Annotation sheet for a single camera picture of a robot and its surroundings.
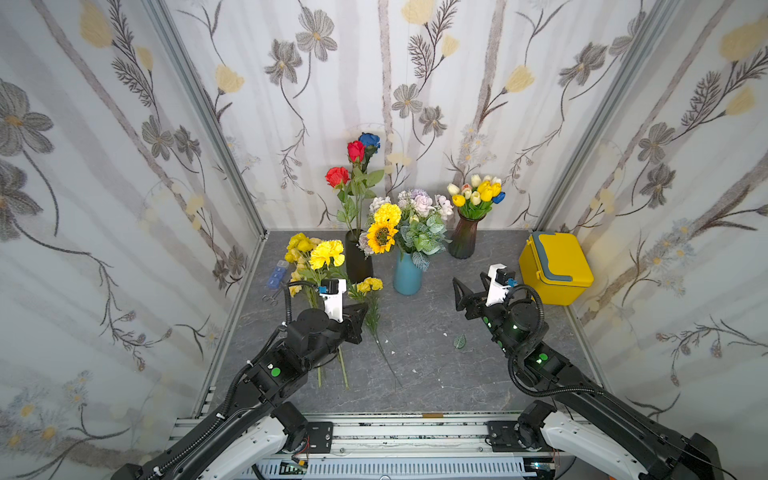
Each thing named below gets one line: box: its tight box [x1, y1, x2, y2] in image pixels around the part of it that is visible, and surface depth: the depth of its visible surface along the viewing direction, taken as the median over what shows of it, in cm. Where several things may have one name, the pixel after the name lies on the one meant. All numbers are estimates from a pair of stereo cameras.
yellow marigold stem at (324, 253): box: [310, 239, 345, 281], surface depth 60 cm
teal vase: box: [394, 250, 423, 296], surface depth 97 cm
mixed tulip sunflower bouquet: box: [447, 174, 507, 220], surface depth 92 cm
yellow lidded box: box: [519, 232, 595, 306], surface depth 95 cm
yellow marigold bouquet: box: [358, 188, 454, 271], surface depth 82 cm
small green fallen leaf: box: [453, 334, 467, 349], surface depth 92 cm
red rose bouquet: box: [325, 132, 385, 233], surface depth 90 cm
